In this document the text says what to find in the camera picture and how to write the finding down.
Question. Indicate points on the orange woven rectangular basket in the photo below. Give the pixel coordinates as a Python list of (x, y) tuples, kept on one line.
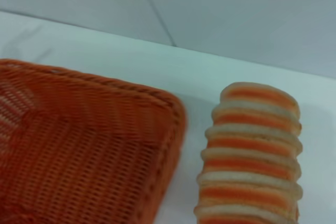
[(86, 150)]

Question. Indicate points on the striped orange white bread loaf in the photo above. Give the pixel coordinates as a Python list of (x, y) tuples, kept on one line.
[(249, 155)]

